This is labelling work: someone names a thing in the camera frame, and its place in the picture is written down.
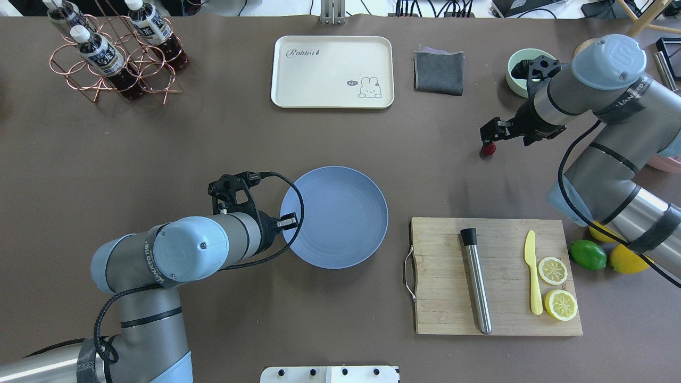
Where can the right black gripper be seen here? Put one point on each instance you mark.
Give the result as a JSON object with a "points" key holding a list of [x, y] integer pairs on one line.
{"points": [[526, 122]]}

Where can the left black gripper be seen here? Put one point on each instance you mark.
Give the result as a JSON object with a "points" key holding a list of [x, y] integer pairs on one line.
{"points": [[265, 227]]}

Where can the red strawberry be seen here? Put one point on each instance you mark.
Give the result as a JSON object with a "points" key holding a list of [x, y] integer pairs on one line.
{"points": [[488, 150]]}

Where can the blue round plate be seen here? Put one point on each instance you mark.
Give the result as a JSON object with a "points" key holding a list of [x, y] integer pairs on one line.
{"points": [[345, 217]]}

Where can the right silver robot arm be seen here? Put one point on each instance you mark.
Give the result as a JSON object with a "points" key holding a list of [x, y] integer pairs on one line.
{"points": [[641, 120]]}

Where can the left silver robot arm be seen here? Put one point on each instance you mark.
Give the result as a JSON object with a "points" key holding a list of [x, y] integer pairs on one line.
{"points": [[139, 334]]}

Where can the mint green bowl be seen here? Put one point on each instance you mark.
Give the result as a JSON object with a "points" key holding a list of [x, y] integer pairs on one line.
{"points": [[519, 85]]}

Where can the grey folded cloth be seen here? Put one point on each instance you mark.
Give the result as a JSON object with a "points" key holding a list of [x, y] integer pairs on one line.
{"points": [[439, 72]]}

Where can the steel muddler black tip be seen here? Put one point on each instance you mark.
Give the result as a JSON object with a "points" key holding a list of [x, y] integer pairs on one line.
{"points": [[482, 313]]}

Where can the yellow plastic knife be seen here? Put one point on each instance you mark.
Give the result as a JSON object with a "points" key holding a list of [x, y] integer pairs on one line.
{"points": [[535, 296]]}

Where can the lemon half slice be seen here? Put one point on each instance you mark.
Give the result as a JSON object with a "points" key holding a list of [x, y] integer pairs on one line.
{"points": [[560, 304], [552, 271]]}

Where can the cream rabbit tray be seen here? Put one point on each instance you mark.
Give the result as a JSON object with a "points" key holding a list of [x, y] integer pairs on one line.
{"points": [[332, 72]]}

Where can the green lime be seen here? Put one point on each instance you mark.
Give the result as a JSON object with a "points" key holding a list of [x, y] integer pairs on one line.
{"points": [[588, 255]]}

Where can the wooden cutting board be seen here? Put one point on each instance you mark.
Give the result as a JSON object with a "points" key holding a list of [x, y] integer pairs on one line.
{"points": [[443, 290]]}

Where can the pink bowl with ice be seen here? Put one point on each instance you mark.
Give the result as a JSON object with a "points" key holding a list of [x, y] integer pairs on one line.
{"points": [[665, 164]]}

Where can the wooden cup tree stand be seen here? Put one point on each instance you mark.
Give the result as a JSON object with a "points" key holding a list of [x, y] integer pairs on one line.
{"points": [[659, 16]]}

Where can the aluminium frame post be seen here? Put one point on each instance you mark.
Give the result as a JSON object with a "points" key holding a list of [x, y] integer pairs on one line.
{"points": [[332, 12]]}

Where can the copper wire bottle rack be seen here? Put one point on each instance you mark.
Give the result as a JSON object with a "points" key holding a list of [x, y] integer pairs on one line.
{"points": [[130, 53]]}

